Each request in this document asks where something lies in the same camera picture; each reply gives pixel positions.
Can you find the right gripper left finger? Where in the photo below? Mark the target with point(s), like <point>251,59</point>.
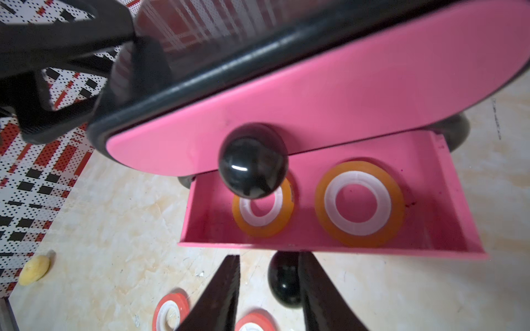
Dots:
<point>216,309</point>

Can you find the red tape roll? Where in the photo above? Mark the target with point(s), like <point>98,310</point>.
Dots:
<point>255,322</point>
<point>171,311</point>

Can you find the black drawer cabinet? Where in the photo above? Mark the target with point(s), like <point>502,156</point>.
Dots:
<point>248,53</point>

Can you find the yellow banana toy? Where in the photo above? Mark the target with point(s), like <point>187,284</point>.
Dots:
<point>34,270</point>

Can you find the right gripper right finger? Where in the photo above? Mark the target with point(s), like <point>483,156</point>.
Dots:
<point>323,306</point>

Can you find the orange tape roll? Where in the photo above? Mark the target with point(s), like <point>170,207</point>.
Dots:
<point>274,221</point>
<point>389,214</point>

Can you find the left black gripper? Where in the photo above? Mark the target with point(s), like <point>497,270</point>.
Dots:
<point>28,49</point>

